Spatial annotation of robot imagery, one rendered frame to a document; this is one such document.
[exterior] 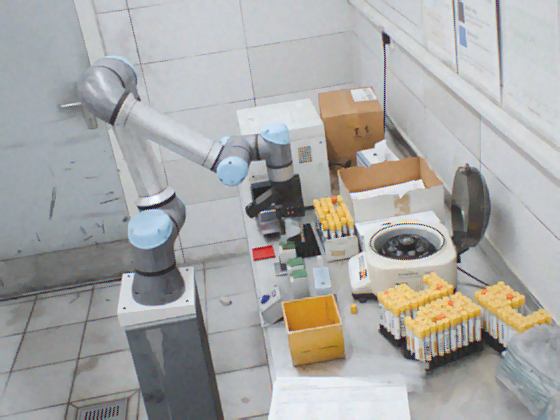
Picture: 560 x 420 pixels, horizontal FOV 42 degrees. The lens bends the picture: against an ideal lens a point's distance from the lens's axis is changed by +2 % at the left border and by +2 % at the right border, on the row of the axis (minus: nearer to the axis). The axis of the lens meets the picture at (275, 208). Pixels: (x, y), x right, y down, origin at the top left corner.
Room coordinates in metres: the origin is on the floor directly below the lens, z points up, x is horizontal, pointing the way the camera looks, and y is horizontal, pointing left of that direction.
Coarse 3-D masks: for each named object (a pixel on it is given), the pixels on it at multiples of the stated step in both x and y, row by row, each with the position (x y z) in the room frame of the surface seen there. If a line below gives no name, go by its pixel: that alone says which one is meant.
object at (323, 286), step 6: (318, 270) 1.66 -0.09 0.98; (324, 270) 1.66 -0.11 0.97; (318, 276) 1.63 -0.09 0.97; (324, 276) 1.63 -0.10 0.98; (318, 282) 1.60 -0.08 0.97; (324, 282) 1.60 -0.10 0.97; (318, 288) 1.58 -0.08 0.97; (324, 288) 1.58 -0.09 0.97; (330, 288) 1.58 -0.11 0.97; (318, 294) 1.58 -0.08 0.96; (324, 294) 1.58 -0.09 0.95; (336, 300) 1.64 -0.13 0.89
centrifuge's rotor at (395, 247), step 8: (392, 240) 1.75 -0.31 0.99; (400, 240) 1.72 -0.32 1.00; (408, 240) 1.71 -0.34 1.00; (416, 240) 1.74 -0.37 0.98; (424, 240) 1.73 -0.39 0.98; (384, 248) 1.72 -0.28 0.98; (392, 248) 1.70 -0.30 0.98; (400, 248) 1.71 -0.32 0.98; (408, 248) 1.69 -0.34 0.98; (416, 248) 1.71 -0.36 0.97; (424, 248) 1.69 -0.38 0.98; (432, 248) 1.69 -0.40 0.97; (392, 256) 1.67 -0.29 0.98; (400, 256) 1.66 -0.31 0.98; (408, 256) 1.66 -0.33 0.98; (416, 256) 1.65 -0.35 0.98
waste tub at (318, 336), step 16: (288, 304) 1.53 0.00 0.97; (304, 304) 1.54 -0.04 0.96; (320, 304) 1.54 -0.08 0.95; (336, 304) 1.49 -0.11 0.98; (288, 320) 1.53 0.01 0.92; (304, 320) 1.54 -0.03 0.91; (320, 320) 1.54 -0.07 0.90; (336, 320) 1.50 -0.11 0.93; (288, 336) 1.41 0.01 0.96; (304, 336) 1.41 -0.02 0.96; (320, 336) 1.41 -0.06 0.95; (336, 336) 1.41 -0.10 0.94; (304, 352) 1.41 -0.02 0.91; (320, 352) 1.41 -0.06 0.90; (336, 352) 1.41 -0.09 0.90
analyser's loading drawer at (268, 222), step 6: (264, 210) 2.16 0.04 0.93; (270, 210) 2.14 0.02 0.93; (264, 216) 2.12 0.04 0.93; (270, 216) 2.12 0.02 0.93; (264, 222) 2.07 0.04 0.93; (270, 222) 2.06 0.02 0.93; (276, 222) 2.06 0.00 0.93; (264, 228) 2.06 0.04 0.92; (270, 228) 2.06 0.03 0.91; (276, 228) 2.06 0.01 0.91
